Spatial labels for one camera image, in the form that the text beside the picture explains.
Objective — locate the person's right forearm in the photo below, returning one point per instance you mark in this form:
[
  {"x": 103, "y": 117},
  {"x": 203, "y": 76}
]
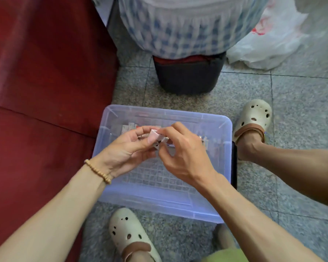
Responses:
[{"x": 268, "y": 226}]

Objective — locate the person's left cream clog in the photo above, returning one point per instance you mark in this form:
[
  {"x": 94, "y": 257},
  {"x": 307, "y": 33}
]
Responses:
[{"x": 128, "y": 229}]

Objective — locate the person's right cream clog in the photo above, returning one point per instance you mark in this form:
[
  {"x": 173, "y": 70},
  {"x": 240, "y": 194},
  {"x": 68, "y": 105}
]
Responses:
[{"x": 254, "y": 114}]

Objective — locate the person's right leg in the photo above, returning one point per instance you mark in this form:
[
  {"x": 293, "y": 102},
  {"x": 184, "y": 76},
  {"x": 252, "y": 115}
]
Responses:
[{"x": 300, "y": 169}]

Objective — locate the small white eraser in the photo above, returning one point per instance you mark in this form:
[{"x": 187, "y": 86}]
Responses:
[{"x": 156, "y": 137}]

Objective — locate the red display counter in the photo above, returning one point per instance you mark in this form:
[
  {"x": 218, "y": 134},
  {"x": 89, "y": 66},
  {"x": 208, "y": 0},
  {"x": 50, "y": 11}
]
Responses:
[{"x": 38, "y": 106}]

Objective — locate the person's left leg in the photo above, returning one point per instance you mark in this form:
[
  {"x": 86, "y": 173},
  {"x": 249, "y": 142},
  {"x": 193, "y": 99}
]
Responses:
[{"x": 141, "y": 257}]

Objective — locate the person's cream clog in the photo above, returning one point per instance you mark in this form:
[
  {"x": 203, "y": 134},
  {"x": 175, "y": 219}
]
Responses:
[
  {"x": 128, "y": 229},
  {"x": 254, "y": 114}
]

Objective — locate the person's leg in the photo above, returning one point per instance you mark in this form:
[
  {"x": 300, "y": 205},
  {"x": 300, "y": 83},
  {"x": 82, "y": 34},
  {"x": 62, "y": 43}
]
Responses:
[
  {"x": 141, "y": 257},
  {"x": 300, "y": 169}
]

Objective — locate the person's right hand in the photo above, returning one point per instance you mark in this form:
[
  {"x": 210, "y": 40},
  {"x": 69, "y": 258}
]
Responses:
[{"x": 188, "y": 158}]

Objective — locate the person's left forearm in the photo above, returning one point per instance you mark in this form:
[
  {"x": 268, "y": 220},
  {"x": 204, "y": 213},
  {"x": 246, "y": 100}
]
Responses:
[{"x": 43, "y": 221}]

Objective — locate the clear plastic storage bin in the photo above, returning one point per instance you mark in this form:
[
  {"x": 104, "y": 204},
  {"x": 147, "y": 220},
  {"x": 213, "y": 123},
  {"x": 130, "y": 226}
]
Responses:
[{"x": 115, "y": 193}]

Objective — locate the row of erasers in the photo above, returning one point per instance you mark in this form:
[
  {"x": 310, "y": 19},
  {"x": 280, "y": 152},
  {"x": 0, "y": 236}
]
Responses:
[{"x": 128, "y": 128}]

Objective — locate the crumpled white plastic bag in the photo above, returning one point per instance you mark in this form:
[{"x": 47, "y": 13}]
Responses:
[{"x": 268, "y": 41}]

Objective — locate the person's left hand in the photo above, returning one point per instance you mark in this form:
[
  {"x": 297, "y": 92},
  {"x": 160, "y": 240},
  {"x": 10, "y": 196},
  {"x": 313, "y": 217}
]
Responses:
[{"x": 123, "y": 154}]

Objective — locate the black stool red cushion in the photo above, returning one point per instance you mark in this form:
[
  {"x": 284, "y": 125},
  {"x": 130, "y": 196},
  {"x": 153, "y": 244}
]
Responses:
[{"x": 188, "y": 76}]

